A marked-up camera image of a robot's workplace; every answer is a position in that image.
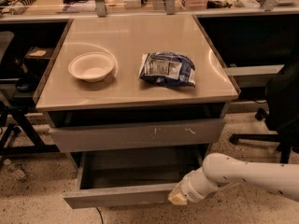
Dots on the yellow-white gripper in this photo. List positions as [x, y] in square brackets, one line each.
[188, 188]

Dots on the grey drawer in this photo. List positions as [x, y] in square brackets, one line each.
[132, 176]
[137, 135]

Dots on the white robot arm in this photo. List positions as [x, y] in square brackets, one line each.
[219, 171]

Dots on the grey top drawer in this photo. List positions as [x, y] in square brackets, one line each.
[137, 135]

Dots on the grey drawer cabinet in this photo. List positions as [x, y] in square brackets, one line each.
[122, 97]

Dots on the blue chip bag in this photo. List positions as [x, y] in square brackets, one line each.
[167, 69]

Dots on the black office chair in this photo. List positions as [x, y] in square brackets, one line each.
[282, 97]

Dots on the white paper bowl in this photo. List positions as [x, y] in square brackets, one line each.
[92, 66]

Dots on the clear plastic bottle on floor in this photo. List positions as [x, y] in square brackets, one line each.
[15, 169]

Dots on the black stand left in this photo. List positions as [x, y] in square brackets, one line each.
[18, 112]

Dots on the long back workbench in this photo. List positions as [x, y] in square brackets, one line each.
[57, 9]

